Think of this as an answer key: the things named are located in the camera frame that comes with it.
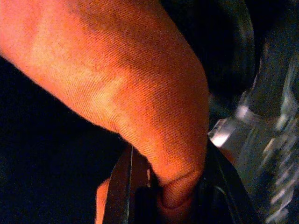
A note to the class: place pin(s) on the grey washing machine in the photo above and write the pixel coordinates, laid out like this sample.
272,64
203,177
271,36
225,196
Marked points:
268,140

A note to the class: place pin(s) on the orange-red cloth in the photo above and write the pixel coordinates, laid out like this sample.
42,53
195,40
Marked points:
116,81

